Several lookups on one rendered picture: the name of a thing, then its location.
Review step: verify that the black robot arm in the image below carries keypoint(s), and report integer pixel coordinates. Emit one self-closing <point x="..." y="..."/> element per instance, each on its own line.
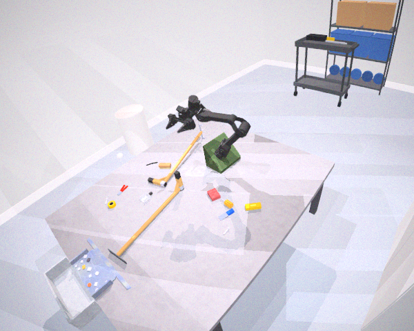
<point x="205" y="115"/>

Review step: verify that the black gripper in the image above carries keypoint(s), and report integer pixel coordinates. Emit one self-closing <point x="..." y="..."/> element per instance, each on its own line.
<point x="188" y="122"/>

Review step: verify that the long yellow pole with dark tip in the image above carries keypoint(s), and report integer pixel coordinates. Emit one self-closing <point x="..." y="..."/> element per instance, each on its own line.
<point x="162" y="182"/>

